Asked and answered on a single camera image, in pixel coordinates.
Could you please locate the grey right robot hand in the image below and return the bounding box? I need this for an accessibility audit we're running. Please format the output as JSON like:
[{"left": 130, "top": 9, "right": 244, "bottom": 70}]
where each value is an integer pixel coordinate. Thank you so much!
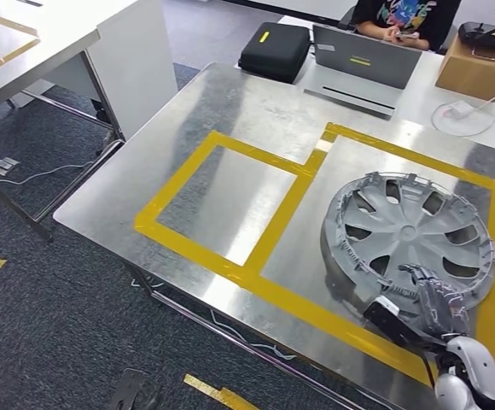
[{"left": 399, "top": 262, "right": 471, "bottom": 341}]

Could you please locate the grey plastic wheel hubcap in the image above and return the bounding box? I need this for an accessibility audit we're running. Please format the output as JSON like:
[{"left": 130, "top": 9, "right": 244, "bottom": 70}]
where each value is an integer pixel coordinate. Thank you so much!
[{"left": 320, "top": 171, "right": 495, "bottom": 318}]

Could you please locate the yellow tape on workbench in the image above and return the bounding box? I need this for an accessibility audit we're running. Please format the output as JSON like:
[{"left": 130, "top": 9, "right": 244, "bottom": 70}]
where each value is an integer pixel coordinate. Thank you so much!
[{"left": 133, "top": 121, "right": 495, "bottom": 389}]

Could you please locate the steel workbench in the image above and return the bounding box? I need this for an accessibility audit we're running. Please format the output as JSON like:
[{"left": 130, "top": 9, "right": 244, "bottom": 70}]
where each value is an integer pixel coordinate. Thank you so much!
[{"left": 53, "top": 61, "right": 495, "bottom": 410}]

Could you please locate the white desk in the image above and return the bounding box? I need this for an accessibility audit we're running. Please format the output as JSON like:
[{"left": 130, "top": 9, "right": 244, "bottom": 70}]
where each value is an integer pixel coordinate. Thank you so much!
[
  {"left": 235, "top": 14, "right": 495, "bottom": 153},
  {"left": 0, "top": 0, "right": 179, "bottom": 244}
]

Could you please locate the cardboard box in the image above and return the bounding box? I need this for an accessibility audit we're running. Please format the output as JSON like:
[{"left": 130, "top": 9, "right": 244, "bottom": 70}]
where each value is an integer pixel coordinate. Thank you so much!
[{"left": 435, "top": 32, "right": 495, "bottom": 102}]

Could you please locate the grey laptop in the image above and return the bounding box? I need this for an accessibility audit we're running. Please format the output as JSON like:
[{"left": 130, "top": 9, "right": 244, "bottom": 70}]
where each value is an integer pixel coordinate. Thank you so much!
[{"left": 303, "top": 24, "right": 423, "bottom": 121}]

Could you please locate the black remote controller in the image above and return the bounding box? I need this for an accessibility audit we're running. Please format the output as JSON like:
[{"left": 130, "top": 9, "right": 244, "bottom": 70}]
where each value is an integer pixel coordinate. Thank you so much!
[{"left": 457, "top": 11, "right": 495, "bottom": 53}]

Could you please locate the seated person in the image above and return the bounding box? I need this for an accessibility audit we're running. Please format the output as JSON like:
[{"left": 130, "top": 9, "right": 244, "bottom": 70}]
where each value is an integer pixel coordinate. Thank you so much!
[{"left": 349, "top": 0, "right": 462, "bottom": 53}]

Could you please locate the black zip case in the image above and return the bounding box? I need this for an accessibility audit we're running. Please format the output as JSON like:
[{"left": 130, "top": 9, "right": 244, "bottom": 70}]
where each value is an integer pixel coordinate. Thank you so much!
[{"left": 237, "top": 21, "right": 312, "bottom": 85}]

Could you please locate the black robot foot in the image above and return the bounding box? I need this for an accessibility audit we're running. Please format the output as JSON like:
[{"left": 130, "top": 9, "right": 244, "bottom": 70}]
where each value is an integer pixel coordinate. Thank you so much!
[{"left": 110, "top": 367, "right": 161, "bottom": 410}]

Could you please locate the yellow tape on desk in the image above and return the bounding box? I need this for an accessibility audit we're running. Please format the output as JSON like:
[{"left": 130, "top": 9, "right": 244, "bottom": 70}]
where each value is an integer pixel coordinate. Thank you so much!
[{"left": 0, "top": 5, "right": 42, "bottom": 83}]

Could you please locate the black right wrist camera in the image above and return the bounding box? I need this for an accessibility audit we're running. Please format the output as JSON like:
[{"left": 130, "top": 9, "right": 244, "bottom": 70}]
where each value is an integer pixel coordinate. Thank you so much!
[{"left": 362, "top": 296, "right": 434, "bottom": 348}]

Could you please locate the white charger with cable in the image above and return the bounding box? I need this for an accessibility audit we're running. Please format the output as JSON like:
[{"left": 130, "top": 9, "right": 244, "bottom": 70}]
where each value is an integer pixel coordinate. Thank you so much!
[{"left": 431, "top": 96, "right": 495, "bottom": 138}]

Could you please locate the floor power adapter with cable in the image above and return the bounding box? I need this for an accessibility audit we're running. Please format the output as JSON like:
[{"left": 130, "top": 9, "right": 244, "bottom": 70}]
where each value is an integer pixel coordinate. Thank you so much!
[{"left": 0, "top": 156, "right": 97, "bottom": 187}]

